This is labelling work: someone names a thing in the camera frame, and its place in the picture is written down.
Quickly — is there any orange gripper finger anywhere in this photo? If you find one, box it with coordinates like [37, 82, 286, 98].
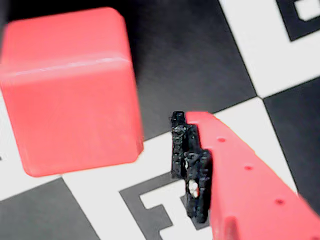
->
[171, 111, 320, 240]

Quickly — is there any red cube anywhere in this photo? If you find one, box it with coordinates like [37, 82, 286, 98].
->
[0, 6, 145, 178]

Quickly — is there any black white marker checkerboard mat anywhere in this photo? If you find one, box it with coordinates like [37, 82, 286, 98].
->
[0, 0, 320, 240]

